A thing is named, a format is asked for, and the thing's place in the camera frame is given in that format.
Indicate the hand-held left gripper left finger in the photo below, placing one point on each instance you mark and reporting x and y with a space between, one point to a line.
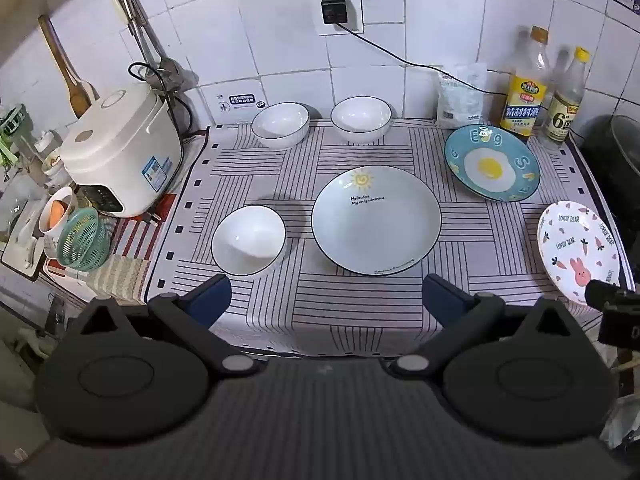
212 297

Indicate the blue plate with egg print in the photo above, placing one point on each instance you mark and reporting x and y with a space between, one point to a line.
487 165

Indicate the yellow label cooking wine bottle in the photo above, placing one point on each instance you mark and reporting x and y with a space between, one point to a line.
525 100

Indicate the white ribbed bowl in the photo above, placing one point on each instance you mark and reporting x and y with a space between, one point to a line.
361 117
280 122
247 240

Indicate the white rice cooker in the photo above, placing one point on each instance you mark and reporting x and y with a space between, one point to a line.
120 145

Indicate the pale plate with sun print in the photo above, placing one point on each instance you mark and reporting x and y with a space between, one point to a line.
375 225

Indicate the black plug adapter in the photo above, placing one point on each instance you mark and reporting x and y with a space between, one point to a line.
335 7

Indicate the white plate with bunny print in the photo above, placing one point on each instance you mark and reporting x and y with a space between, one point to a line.
575 245

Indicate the white salt bag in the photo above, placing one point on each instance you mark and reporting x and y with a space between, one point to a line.
460 95

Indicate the white wall socket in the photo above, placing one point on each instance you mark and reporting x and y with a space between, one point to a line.
356 10

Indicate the clear vinegar bottle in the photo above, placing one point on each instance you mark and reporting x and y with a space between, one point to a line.
564 115

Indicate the metal ladle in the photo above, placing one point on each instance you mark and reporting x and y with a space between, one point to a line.
167 67

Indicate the dark pot with glass lid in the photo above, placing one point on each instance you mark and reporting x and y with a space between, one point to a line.
612 155

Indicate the beige checked cloth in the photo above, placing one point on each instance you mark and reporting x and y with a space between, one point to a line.
120 275

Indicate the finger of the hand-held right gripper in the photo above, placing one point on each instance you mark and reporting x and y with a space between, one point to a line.
607 295

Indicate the wooden spatula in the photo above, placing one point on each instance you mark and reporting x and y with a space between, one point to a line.
75 87

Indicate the small wall sticker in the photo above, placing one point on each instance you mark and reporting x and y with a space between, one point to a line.
240 101

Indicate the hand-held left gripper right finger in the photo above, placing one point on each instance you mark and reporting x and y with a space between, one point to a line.
442 297

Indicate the striped white tablecloth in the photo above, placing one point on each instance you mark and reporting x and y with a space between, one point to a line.
300 175

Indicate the red striped cloth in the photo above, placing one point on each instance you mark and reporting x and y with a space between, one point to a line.
135 235

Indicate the white mug with carrot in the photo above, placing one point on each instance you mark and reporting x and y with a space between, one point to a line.
57 212

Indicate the green plastic basket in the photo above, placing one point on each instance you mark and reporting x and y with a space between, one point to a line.
82 237

